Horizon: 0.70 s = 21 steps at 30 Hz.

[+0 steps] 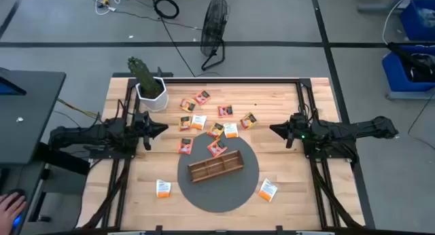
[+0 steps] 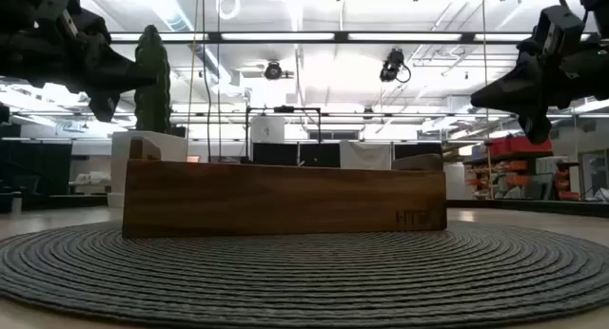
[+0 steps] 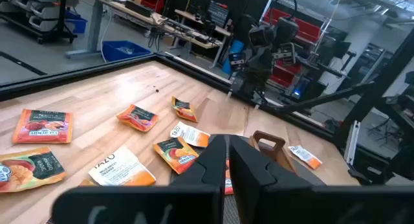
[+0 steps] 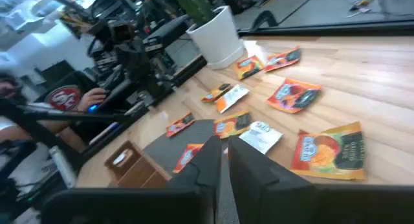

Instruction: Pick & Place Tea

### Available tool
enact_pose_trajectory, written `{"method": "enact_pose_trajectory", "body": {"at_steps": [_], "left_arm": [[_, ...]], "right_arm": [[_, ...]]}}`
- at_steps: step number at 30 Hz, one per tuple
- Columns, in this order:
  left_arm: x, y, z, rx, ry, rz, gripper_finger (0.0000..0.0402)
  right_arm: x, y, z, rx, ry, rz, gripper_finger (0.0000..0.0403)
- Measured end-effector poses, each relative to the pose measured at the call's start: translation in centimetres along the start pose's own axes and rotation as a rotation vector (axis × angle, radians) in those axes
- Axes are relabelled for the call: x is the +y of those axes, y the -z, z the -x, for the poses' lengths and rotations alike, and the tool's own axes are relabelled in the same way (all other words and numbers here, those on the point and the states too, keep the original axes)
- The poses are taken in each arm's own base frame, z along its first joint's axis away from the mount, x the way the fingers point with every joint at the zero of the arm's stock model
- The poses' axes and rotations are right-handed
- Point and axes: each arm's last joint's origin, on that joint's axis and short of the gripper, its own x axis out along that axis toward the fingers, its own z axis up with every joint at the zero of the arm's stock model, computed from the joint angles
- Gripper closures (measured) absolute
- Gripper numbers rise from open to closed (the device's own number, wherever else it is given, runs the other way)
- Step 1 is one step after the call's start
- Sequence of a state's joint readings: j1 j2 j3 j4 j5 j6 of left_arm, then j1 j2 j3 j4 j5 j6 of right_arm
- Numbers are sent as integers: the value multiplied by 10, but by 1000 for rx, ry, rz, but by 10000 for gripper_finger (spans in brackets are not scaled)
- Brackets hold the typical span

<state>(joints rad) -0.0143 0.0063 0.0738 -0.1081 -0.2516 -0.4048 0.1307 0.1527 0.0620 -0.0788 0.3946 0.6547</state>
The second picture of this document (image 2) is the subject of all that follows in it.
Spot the glass door panel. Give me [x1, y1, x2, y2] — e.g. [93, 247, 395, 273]
[580, 149, 609, 203]

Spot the silver ventilation duct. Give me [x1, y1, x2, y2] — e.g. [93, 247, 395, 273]
[142, 0, 245, 88]

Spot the white clutter heap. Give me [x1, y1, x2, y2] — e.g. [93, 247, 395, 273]
[74, 170, 112, 186]

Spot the dark screen panel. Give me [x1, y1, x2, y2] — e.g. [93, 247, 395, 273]
[393, 142, 444, 160]
[299, 142, 342, 169]
[251, 142, 300, 167]

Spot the black ceiling camera with cable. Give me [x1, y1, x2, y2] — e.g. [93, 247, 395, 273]
[379, 47, 412, 85]

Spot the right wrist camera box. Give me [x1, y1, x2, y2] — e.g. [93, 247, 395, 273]
[533, 4, 587, 60]

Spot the black background station frame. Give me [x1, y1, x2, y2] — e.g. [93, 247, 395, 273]
[245, 105, 324, 165]

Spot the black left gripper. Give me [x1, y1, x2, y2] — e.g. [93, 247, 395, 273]
[0, 10, 159, 125]

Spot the tan hanging cord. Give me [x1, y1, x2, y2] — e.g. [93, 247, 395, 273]
[480, 0, 493, 200]

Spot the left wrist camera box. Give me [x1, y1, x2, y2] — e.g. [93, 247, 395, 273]
[34, 0, 81, 41]

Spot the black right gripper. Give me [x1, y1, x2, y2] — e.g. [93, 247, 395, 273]
[470, 37, 609, 145]

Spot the wooden tea organiser box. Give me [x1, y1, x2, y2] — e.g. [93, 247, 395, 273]
[121, 137, 449, 240]

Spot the round grey woven placemat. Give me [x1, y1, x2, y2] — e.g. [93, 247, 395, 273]
[0, 220, 609, 329]

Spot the round black spotlight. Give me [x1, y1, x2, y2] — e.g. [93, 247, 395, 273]
[264, 59, 285, 82]

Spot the dark storage shelf rack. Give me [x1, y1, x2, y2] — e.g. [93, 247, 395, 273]
[462, 150, 582, 202]

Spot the dark hanging cable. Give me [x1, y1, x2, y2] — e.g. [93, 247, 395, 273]
[201, 0, 213, 163]

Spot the white draped cloth panel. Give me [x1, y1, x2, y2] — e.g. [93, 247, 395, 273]
[339, 140, 393, 171]

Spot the black cabinet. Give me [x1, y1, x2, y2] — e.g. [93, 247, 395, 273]
[0, 123, 74, 212]

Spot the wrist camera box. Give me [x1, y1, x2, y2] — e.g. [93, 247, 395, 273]
[533, 4, 587, 60]
[34, 0, 81, 41]

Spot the white hexagonal planter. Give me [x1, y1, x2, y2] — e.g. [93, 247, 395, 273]
[107, 130, 189, 209]

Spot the red storage bin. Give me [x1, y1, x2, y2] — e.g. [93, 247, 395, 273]
[510, 136, 555, 154]
[487, 138, 513, 158]

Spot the black rail with light panels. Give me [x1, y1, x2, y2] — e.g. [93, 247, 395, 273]
[108, 30, 599, 46]

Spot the white cable ring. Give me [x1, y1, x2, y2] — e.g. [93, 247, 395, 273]
[215, 0, 242, 21]

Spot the green cactus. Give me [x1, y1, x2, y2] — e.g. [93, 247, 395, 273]
[133, 24, 173, 134]

